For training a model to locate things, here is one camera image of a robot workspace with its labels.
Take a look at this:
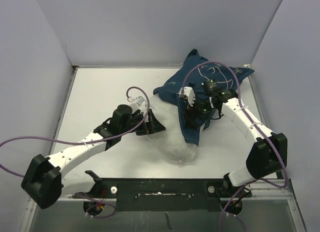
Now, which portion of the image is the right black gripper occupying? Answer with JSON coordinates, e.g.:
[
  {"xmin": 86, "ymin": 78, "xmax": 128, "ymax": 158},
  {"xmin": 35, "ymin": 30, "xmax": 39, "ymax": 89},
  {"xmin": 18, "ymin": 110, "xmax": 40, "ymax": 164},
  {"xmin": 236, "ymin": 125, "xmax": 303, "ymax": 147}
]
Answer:
[{"xmin": 182, "ymin": 93, "xmax": 216, "ymax": 129}]

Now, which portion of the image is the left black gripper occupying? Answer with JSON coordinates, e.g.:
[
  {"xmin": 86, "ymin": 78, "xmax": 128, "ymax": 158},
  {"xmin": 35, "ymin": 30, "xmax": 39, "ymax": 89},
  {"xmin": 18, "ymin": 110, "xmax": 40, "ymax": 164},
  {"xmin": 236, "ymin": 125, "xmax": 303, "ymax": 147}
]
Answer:
[{"xmin": 120, "ymin": 109, "xmax": 165, "ymax": 136}]

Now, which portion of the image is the white pillow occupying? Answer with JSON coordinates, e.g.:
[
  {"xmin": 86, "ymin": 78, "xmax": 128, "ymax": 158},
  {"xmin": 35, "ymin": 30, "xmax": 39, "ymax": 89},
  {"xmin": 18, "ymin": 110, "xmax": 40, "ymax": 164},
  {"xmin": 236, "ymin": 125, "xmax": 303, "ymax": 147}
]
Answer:
[{"xmin": 148, "ymin": 94, "xmax": 199, "ymax": 164}]

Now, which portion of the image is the dark blue embroidered pillowcase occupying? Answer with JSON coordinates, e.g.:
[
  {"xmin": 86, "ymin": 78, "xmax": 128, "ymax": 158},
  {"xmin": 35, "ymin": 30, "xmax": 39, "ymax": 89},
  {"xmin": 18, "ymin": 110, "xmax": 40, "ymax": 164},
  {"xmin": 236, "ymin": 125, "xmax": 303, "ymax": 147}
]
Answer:
[{"xmin": 152, "ymin": 49, "xmax": 255, "ymax": 147}]

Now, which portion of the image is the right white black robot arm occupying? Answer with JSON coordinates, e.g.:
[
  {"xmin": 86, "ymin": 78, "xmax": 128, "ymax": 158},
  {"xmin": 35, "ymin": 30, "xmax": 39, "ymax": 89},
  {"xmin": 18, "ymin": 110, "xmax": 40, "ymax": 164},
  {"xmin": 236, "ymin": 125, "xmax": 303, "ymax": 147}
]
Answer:
[{"xmin": 178, "ymin": 80, "xmax": 288, "ymax": 196}]

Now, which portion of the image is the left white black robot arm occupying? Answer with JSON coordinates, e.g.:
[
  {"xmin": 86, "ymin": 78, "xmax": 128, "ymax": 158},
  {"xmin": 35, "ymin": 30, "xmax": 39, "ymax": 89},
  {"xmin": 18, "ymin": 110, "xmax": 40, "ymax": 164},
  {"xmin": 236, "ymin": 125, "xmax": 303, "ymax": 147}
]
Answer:
[{"xmin": 21, "ymin": 105, "xmax": 166, "ymax": 209}]

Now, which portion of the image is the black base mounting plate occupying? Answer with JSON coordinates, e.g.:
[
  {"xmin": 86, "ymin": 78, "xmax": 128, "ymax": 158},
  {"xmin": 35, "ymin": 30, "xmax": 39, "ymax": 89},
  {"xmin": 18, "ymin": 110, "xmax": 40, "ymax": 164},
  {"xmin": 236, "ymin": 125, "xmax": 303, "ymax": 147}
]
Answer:
[{"xmin": 74, "ymin": 178, "xmax": 252, "ymax": 212}]

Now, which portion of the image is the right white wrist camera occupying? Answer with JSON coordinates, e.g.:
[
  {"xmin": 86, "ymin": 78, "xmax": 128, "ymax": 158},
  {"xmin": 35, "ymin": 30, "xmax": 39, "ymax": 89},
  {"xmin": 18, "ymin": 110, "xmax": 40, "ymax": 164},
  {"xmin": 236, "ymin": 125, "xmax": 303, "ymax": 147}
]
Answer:
[{"xmin": 178, "ymin": 87, "xmax": 196, "ymax": 107}]

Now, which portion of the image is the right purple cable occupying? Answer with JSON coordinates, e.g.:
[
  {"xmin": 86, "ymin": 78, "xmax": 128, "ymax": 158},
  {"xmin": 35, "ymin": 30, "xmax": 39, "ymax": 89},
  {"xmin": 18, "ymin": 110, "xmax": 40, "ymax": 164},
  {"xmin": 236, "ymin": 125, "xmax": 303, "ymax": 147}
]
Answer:
[{"xmin": 181, "ymin": 60, "xmax": 289, "ymax": 232}]

